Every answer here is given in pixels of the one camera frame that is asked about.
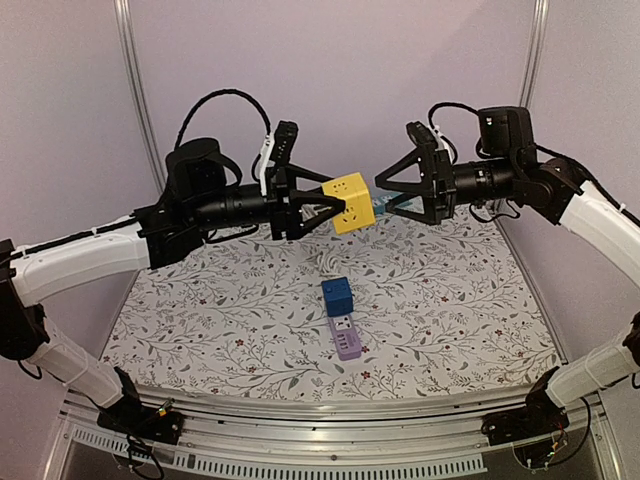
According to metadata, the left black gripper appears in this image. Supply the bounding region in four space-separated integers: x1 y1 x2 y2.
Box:
191 163 346 241

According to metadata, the teal power strip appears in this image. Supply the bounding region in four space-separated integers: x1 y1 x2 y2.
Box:
371 192 413 216

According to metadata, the yellow cube socket adapter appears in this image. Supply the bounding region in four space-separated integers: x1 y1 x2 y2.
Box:
321 172 375 235

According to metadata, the blue cube socket adapter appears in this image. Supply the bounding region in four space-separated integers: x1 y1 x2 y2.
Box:
321 277 354 317

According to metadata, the purple power strip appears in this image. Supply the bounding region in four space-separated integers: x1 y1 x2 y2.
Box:
329 315 362 361

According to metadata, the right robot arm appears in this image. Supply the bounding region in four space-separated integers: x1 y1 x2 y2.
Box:
375 106 639 284

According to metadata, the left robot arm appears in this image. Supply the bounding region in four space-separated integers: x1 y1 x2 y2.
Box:
1 121 346 434

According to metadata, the floral table mat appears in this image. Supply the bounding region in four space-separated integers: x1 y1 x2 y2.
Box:
102 208 562 402

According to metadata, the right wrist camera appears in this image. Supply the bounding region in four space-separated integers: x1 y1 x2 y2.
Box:
405 121 452 162

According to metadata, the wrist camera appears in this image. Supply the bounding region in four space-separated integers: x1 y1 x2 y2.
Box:
252 120 299 197
405 121 452 162

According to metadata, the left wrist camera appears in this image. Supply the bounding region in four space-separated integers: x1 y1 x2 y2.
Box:
252 120 299 197

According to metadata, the white purple-strip cable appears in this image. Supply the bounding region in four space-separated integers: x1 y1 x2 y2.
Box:
304 247 346 279

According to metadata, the right aluminium corner post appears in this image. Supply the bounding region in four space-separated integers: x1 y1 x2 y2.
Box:
519 0 550 108

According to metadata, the aluminium corner post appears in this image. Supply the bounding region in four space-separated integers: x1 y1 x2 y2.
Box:
114 0 166 193
519 0 550 108

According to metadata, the aluminium front rail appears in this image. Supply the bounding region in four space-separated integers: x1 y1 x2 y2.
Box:
42 384 621 480

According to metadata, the left aluminium corner post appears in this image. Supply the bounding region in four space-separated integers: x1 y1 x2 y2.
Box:
114 0 166 193

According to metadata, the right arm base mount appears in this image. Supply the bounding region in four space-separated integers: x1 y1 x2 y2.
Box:
481 366 569 445

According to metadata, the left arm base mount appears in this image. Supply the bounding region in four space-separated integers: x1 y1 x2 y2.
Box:
97 367 185 445

